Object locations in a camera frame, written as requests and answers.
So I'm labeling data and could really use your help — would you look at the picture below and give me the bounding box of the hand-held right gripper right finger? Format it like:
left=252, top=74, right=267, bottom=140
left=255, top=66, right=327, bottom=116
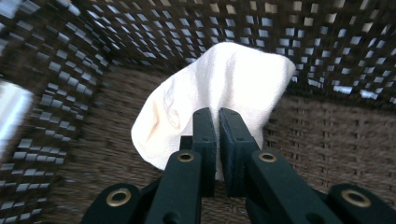
left=218, top=106, right=344, bottom=224

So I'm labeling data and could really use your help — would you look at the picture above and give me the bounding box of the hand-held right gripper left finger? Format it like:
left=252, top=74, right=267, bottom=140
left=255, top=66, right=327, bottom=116
left=144, top=106, right=219, bottom=224

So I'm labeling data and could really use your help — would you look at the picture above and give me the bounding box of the brown wicker basket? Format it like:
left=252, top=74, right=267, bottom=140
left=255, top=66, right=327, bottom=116
left=0, top=0, right=396, bottom=224

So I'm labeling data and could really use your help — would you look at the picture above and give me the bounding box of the beige sock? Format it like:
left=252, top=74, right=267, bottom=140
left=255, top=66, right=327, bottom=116
left=130, top=41, right=297, bottom=182

